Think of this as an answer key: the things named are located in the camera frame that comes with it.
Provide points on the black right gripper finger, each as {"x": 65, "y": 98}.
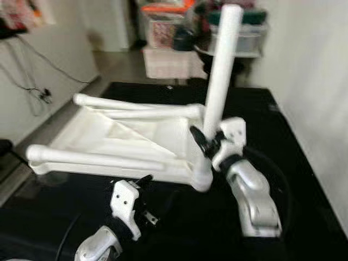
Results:
{"x": 198, "y": 142}

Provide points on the black power adapter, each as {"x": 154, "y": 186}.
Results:
{"x": 46, "y": 95}

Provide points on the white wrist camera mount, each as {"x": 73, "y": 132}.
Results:
{"x": 234, "y": 133}
{"x": 125, "y": 204}

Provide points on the green plastic container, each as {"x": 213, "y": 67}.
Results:
{"x": 244, "y": 16}

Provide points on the clear plastic storage box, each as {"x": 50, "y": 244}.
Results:
{"x": 239, "y": 38}

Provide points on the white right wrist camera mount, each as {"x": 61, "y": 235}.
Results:
{"x": 234, "y": 133}

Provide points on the white plastic table top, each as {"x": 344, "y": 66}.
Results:
{"x": 136, "y": 136}

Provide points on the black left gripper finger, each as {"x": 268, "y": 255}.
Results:
{"x": 144, "y": 181}

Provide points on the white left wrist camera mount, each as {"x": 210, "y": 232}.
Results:
{"x": 125, "y": 204}

